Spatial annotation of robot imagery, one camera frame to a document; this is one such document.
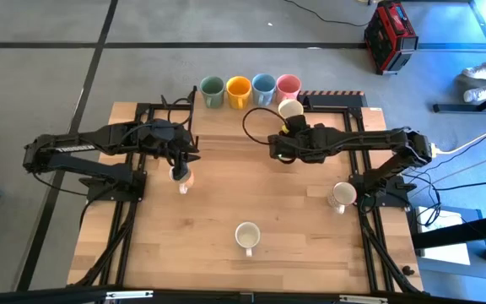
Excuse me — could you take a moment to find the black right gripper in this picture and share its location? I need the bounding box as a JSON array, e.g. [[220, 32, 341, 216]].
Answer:
[[267, 114, 327, 165]]

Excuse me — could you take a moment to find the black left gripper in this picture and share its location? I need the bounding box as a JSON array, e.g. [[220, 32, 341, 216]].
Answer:
[[158, 126, 202, 182]]

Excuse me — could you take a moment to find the white mug with yellow dots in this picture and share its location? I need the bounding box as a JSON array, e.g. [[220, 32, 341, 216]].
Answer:
[[168, 165, 196, 195]]

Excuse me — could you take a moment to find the white mug red leaf pattern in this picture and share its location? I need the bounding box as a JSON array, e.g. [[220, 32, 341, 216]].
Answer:
[[277, 99, 305, 120]]

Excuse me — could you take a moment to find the plain pink mug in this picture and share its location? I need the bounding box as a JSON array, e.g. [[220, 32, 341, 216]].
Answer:
[[275, 73, 303, 105]]

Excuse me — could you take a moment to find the plain light blue mug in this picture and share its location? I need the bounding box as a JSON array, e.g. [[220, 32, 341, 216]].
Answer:
[[251, 73, 278, 107]]

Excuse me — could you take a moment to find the plain yellow mug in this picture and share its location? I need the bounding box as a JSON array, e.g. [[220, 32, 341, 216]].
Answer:
[[224, 75, 253, 111]]

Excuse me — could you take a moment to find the plain green mug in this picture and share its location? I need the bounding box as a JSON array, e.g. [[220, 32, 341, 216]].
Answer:
[[199, 75, 226, 109]]

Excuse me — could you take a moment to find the black plate with hazard stripes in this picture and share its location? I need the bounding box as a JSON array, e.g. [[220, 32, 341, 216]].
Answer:
[[300, 90, 370, 108]]

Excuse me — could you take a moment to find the white mug grey diamond pattern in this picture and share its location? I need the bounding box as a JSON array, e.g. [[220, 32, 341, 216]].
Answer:
[[326, 181, 358, 215]]

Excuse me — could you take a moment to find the white mug blue floral pattern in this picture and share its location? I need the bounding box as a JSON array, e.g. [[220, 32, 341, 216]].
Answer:
[[234, 221, 262, 258]]

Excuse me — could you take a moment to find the red and black toolbox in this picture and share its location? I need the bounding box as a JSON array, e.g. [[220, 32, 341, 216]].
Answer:
[[363, 0, 420, 76]]

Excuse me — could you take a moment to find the black furniture base bar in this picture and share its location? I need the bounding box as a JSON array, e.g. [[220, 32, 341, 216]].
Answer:
[[431, 75, 486, 114]]

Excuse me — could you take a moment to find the person's foot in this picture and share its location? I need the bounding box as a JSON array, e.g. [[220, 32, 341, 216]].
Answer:
[[461, 61, 486, 82], [462, 83, 486, 104]]

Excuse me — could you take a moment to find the white flat panel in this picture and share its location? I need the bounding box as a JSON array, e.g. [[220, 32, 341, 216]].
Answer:
[[411, 205, 472, 266]]

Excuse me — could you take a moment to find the black table leg beam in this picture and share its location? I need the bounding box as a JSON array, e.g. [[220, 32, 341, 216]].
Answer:
[[411, 212, 486, 251]]

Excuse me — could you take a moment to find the black right gripper cable loop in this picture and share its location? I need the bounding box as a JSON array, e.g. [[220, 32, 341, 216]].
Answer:
[[241, 106, 290, 148]]

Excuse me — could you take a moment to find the black floor cable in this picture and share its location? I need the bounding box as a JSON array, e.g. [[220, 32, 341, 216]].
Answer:
[[398, 160, 486, 220], [283, 0, 373, 28]]

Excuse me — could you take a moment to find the black rail with silver brackets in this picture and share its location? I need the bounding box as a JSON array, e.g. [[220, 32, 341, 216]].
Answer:
[[0, 285, 486, 304]]

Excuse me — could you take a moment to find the white power cable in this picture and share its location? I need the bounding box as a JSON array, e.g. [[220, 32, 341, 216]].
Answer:
[[430, 129, 486, 155]]

